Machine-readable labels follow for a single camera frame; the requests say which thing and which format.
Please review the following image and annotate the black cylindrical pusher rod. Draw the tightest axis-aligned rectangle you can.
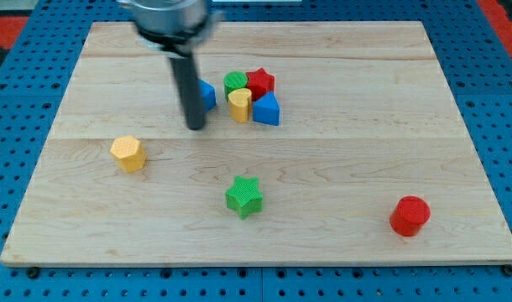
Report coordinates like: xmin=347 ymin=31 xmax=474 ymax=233
xmin=169 ymin=53 xmax=206 ymax=130

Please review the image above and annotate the yellow hexagon block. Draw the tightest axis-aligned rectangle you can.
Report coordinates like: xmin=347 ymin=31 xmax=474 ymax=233
xmin=110 ymin=135 xmax=147 ymax=173

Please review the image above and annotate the blue cube block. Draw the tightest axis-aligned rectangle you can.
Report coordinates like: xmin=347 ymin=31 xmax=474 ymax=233
xmin=200 ymin=80 xmax=217 ymax=112

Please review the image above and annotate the green cylinder block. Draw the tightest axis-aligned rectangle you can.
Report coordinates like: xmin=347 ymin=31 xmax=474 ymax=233
xmin=223 ymin=71 xmax=248 ymax=101

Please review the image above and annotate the yellow heart block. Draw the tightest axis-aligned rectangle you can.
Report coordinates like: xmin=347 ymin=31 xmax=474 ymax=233
xmin=227 ymin=88 xmax=252 ymax=122

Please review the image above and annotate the red star block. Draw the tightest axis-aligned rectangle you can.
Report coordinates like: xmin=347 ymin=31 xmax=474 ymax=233
xmin=246 ymin=68 xmax=275 ymax=102

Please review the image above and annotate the blue triangle block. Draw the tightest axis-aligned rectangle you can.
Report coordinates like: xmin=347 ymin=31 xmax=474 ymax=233
xmin=253 ymin=91 xmax=280 ymax=126

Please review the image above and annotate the green star block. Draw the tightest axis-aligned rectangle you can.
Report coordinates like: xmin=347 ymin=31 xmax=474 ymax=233
xmin=225 ymin=175 xmax=263 ymax=220

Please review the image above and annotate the wooden board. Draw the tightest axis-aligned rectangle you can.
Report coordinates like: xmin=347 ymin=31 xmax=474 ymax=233
xmin=0 ymin=21 xmax=512 ymax=268

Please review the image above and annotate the red cylinder block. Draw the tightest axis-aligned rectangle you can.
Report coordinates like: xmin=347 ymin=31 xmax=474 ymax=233
xmin=389 ymin=195 xmax=431 ymax=237

